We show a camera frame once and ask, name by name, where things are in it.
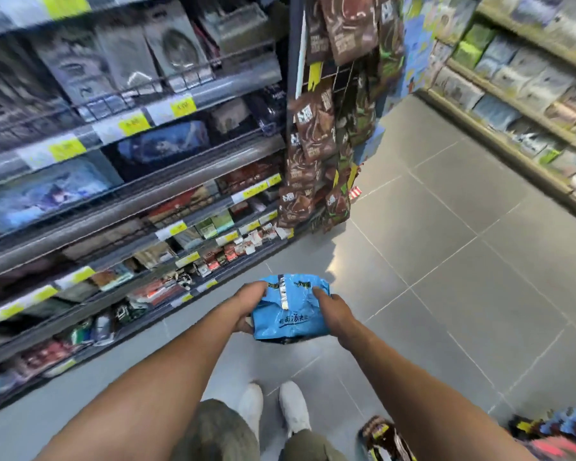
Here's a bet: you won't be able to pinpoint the person's left hand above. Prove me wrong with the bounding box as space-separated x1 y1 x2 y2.
230 281 268 335

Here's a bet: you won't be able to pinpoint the person's right hand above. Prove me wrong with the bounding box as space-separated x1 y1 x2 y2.
312 287 362 351

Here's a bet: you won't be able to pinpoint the blue snack packet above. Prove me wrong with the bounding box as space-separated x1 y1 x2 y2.
251 274 331 343

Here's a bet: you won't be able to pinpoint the person's left forearm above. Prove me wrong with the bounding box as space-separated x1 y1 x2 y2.
34 302 243 461

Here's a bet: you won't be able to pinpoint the person's right forearm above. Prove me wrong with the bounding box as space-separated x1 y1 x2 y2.
340 321 538 461

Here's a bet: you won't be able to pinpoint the rows of small snack packets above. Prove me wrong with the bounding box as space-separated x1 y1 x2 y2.
0 184 296 404

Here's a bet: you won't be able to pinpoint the white right shoe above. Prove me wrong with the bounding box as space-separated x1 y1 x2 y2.
278 381 312 438

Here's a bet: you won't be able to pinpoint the white shoe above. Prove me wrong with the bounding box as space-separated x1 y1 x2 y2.
278 381 312 438
236 383 265 443

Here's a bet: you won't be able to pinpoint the white left shoe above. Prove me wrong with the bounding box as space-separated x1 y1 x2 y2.
236 383 265 443

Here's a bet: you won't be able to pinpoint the row of red boxes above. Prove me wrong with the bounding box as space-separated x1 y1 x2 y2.
217 155 284 195

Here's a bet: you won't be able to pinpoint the olive green trousers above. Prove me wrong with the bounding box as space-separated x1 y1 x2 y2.
169 399 350 461

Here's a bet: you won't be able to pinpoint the grey metal shelf unit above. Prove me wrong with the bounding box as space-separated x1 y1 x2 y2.
0 0 317 423

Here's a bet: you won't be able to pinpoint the dark colourful snack packet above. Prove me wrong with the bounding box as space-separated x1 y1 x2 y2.
357 416 417 461

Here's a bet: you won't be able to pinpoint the hanging brown snack packets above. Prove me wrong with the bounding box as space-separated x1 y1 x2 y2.
276 0 407 234

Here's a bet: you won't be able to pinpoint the dark blue flat package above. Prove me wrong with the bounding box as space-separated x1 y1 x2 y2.
116 120 211 172

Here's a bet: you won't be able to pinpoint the brown paper package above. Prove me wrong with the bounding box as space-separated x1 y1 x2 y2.
209 98 252 136

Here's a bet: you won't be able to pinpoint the light blue flat package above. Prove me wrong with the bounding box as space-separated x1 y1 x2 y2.
0 159 115 237

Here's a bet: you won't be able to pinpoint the yellow and white price labels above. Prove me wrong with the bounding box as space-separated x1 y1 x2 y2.
0 0 296 380

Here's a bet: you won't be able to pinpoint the wooden shelf unit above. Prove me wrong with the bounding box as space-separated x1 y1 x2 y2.
415 0 576 232

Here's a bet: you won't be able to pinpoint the blue printed end panel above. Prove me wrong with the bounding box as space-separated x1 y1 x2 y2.
354 0 437 165

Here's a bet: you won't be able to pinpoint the pile of colourful packets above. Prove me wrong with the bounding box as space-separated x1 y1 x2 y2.
508 404 576 461

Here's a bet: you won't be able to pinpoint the row of grey packets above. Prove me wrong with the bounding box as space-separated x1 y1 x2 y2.
0 0 218 144

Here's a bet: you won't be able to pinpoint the rows of pastel packets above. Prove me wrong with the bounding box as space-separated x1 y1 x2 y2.
425 0 576 193

